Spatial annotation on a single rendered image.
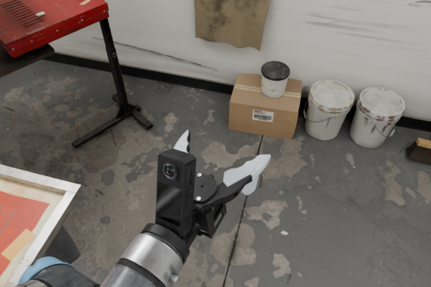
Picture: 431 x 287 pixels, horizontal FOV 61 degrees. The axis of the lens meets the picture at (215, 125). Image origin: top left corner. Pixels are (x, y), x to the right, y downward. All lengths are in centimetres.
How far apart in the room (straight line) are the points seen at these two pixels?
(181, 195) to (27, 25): 179
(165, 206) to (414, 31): 241
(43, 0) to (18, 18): 20
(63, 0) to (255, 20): 123
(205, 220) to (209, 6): 224
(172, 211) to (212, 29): 234
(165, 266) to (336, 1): 229
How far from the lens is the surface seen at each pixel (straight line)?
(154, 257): 48
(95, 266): 241
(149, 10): 297
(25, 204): 154
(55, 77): 366
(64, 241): 170
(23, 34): 211
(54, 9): 226
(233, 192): 53
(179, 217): 49
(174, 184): 48
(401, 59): 285
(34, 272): 63
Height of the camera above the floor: 213
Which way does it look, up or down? 47 degrees down
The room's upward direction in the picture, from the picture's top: straight up
